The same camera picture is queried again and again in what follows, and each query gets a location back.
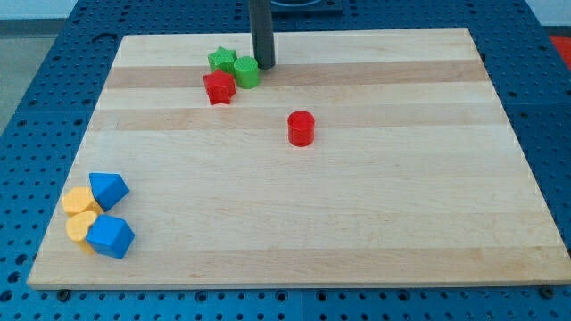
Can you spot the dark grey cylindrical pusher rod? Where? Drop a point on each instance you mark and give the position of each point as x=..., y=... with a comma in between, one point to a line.
x=262, y=33

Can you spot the green star block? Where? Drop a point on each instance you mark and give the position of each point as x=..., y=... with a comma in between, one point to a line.
x=222, y=59

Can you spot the red star block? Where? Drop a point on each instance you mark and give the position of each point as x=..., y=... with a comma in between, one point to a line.
x=220, y=87

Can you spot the green cylinder block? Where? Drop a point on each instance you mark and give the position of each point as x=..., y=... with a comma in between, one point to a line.
x=246, y=72

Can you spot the red cylinder block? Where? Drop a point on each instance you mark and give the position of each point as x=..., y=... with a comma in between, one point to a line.
x=301, y=126

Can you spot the light wooden board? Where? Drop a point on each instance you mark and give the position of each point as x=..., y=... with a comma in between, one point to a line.
x=415, y=177

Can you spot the blue triangular block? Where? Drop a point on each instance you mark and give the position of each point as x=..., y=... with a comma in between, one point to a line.
x=108, y=188

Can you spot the yellow hexagon block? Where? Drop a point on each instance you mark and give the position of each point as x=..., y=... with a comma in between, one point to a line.
x=80, y=199

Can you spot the blue cube block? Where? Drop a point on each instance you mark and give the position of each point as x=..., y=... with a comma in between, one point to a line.
x=110, y=236

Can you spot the yellow heart block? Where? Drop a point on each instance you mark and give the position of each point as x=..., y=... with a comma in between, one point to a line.
x=77, y=228

